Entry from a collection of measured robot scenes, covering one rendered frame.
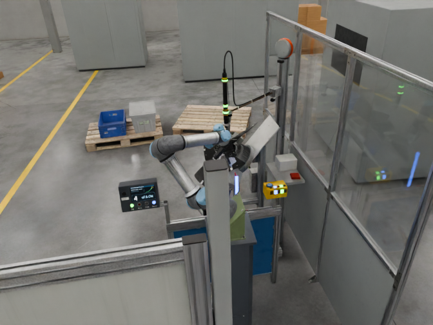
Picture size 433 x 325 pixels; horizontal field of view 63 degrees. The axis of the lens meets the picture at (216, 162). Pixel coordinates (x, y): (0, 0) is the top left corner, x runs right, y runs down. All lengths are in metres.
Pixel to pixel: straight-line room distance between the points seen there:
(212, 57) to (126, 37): 2.59
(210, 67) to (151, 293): 7.54
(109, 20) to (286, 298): 8.12
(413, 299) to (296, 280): 0.97
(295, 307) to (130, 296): 2.38
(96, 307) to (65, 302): 0.08
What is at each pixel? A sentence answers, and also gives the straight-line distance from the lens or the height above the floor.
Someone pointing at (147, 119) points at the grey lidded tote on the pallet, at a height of 0.37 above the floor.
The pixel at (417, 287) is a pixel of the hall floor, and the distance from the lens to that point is 3.72.
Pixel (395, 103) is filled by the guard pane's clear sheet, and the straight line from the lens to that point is 2.06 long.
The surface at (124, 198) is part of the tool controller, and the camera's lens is 2.50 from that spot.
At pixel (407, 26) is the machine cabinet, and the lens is 4.15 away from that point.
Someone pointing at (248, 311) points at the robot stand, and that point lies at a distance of 2.83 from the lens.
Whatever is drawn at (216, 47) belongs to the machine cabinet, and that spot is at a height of 0.77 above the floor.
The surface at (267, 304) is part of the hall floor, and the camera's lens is 3.26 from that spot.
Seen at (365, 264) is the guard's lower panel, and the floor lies 0.81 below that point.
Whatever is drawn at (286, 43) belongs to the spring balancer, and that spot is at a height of 1.93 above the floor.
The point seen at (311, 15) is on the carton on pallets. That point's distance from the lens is 10.66.
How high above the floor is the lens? 2.59
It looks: 31 degrees down
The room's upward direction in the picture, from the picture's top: 3 degrees counter-clockwise
